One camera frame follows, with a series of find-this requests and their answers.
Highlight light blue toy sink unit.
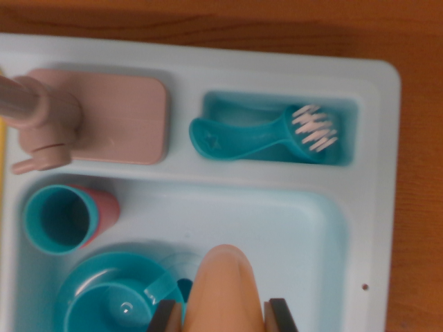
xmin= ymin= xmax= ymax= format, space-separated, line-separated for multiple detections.
xmin=0 ymin=33 xmax=402 ymax=332

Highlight yellow plastic dish rack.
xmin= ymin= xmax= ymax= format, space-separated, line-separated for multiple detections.
xmin=0 ymin=116 xmax=8 ymax=187

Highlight cream detergent bottle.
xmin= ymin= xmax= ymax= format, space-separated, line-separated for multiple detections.
xmin=181 ymin=243 xmax=269 ymax=332

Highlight teal dish brush white bristles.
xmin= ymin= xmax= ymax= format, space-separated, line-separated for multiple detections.
xmin=188 ymin=104 xmax=340 ymax=164

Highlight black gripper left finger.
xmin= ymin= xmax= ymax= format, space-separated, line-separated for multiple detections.
xmin=147 ymin=299 xmax=186 ymax=332

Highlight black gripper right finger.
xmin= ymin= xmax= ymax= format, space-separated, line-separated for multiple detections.
xmin=263 ymin=297 xmax=299 ymax=332

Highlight teal plastic mug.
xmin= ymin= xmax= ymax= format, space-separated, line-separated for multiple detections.
xmin=64 ymin=271 xmax=177 ymax=332

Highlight teal plastic tumbler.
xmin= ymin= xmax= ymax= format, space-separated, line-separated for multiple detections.
xmin=22 ymin=185 xmax=101 ymax=256

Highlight teal cup on saucer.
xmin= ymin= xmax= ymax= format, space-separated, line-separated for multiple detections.
xmin=55 ymin=251 xmax=190 ymax=332

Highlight red plastic tumbler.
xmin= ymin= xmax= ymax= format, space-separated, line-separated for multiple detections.
xmin=69 ymin=183 xmax=121 ymax=250

